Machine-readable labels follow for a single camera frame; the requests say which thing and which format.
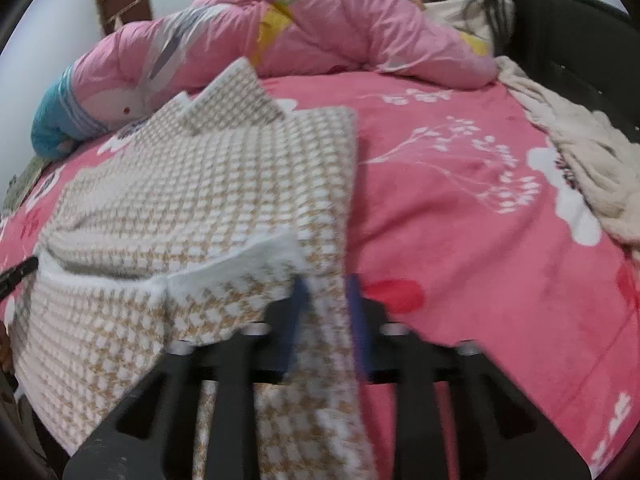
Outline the black padded headboard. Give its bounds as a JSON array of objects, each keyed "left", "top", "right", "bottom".
[{"left": 500, "top": 0, "right": 640, "bottom": 146}]

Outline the pink printed quilt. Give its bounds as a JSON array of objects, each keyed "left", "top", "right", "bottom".
[{"left": 30, "top": 0, "right": 498, "bottom": 158}]

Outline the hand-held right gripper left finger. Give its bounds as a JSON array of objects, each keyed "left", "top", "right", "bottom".
[{"left": 62, "top": 277, "right": 313, "bottom": 480}]

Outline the green patterned mat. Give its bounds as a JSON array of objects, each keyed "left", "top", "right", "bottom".
[{"left": 2, "top": 152, "right": 53, "bottom": 211}]

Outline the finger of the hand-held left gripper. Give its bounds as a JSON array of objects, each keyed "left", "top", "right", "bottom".
[{"left": 0, "top": 256, "right": 40, "bottom": 303}]

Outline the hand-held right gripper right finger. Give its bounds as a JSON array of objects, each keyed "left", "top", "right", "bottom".
[{"left": 345, "top": 274, "right": 588, "bottom": 480}]

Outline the beige white checked coat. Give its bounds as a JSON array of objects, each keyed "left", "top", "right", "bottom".
[{"left": 10, "top": 57, "right": 376, "bottom": 480}]

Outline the cream fleece blanket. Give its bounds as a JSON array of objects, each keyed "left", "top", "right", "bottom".
[{"left": 495, "top": 55, "right": 640, "bottom": 261}]

